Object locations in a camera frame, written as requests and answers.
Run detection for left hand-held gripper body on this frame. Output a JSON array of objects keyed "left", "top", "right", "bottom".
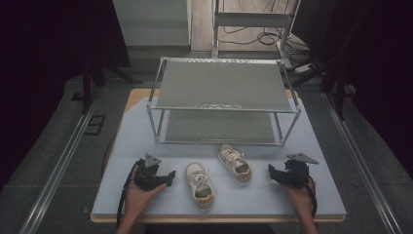
[{"left": 133, "top": 152, "right": 164, "bottom": 192}]

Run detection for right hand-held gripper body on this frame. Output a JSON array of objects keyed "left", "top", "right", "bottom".
[{"left": 282, "top": 152, "right": 320, "bottom": 189}]

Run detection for small white sneaker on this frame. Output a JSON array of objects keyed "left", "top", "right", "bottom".
[
  {"left": 216, "top": 142, "right": 254, "bottom": 187},
  {"left": 184, "top": 161, "right": 216, "bottom": 213}
]

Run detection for grey two-tier shoe rack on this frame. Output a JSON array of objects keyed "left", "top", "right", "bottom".
[{"left": 145, "top": 57, "right": 303, "bottom": 147}]

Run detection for person's left hand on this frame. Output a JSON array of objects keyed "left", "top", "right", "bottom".
[{"left": 124, "top": 165, "right": 169, "bottom": 220}]

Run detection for person's right hand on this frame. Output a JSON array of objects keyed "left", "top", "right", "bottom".
[{"left": 279, "top": 176, "right": 318, "bottom": 225}]

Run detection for light blue table mat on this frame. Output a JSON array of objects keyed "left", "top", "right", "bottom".
[{"left": 91, "top": 97, "right": 347, "bottom": 218}]

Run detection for black stand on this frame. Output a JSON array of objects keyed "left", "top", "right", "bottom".
[
  {"left": 70, "top": 60, "right": 144, "bottom": 115},
  {"left": 287, "top": 53, "right": 357, "bottom": 122}
]

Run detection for white power strip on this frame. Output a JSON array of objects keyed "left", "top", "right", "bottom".
[{"left": 292, "top": 62, "right": 317, "bottom": 74}]

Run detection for dark curtain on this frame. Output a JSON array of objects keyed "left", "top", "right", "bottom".
[{"left": 290, "top": 0, "right": 413, "bottom": 179}]

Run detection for white metal stand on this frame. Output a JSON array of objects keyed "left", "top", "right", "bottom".
[{"left": 210, "top": 0, "right": 302, "bottom": 70}]

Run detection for white cabinet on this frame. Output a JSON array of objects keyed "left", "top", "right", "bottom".
[{"left": 111, "top": 0, "right": 193, "bottom": 51}]

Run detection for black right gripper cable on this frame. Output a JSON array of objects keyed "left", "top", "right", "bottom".
[{"left": 304, "top": 175, "right": 319, "bottom": 219}]

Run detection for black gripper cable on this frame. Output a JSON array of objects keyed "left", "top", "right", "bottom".
[
  {"left": 115, "top": 159, "right": 142, "bottom": 229},
  {"left": 304, "top": 175, "right": 319, "bottom": 219}
]

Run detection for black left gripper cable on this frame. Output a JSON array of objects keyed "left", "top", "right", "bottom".
[{"left": 115, "top": 159, "right": 142, "bottom": 229}]

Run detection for metal floor rail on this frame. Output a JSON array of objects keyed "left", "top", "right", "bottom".
[
  {"left": 320, "top": 92, "right": 404, "bottom": 234},
  {"left": 17, "top": 90, "right": 102, "bottom": 234}
]

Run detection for black floor frame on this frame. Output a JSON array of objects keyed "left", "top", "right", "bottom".
[{"left": 83, "top": 113, "right": 107, "bottom": 137}]

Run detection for black floor cables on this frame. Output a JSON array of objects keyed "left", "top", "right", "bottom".
[{"left": 216, "top": 0, "right": 315, "bottom": 55}]

